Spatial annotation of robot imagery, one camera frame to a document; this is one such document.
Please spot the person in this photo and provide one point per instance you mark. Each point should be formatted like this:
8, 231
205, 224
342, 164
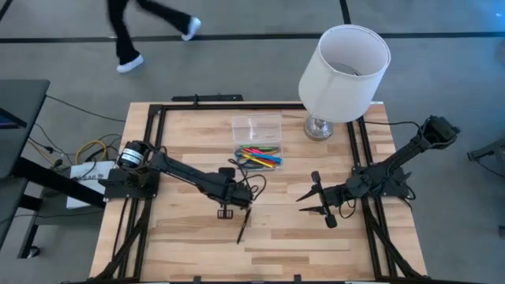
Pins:
122, 35

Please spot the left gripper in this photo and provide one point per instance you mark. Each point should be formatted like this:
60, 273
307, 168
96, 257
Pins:
233, 191

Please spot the yellow highlighter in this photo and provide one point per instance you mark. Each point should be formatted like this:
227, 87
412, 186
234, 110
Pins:
258, 161

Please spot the white paper sheet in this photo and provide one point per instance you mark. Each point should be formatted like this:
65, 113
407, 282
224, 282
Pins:
83, 197

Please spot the short red marker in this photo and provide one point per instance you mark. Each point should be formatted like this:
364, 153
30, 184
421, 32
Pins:
268, 161

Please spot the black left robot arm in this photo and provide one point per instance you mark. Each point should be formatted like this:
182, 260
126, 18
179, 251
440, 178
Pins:
177, 169

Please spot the dark gray desk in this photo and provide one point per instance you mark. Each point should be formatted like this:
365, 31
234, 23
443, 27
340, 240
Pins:
19, 118

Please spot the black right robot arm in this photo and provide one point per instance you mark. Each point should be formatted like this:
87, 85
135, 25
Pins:
394, 165

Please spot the black mounting bar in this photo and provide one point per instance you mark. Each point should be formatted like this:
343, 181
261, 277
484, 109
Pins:
209, 98

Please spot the black floor stand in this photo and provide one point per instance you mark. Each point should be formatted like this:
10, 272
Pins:
487, 152

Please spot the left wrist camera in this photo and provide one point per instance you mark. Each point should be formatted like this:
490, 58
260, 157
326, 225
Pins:
240, 192

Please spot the black aluminium table frame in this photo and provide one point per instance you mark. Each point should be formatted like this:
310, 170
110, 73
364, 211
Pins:
236, 106

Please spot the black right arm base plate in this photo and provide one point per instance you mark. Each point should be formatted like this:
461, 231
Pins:
400, 191

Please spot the clear plastic supply box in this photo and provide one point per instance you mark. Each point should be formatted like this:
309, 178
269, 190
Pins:
256, 126

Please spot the white shade table lamp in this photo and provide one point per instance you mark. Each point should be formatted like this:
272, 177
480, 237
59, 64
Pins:
339, 94

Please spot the dark laptop blue screen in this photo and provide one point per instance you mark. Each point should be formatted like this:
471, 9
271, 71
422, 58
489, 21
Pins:
12, 120

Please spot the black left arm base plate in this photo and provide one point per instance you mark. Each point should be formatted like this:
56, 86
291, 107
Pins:
118, 191

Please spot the black marker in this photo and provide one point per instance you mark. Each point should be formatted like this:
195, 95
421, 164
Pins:
244, 226

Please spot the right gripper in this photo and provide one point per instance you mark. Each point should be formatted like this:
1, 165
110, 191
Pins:
325, 197

